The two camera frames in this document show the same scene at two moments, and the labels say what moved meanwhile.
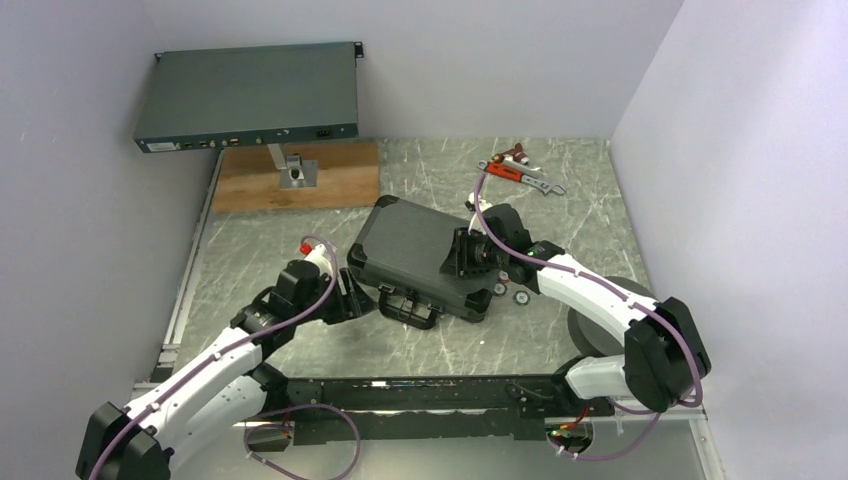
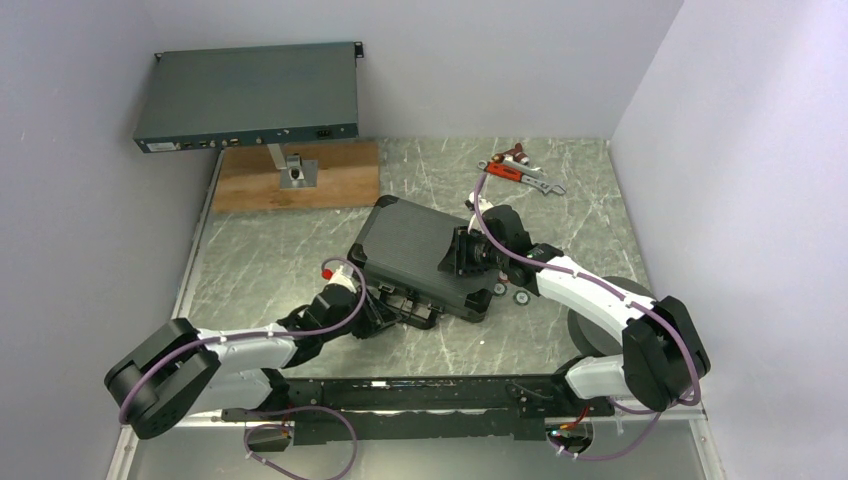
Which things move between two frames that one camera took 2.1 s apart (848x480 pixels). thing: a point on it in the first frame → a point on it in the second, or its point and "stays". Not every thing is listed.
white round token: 521,298 stays
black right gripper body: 476,254 stays
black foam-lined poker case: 402,247 stays
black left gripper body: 341,307 → 367,322
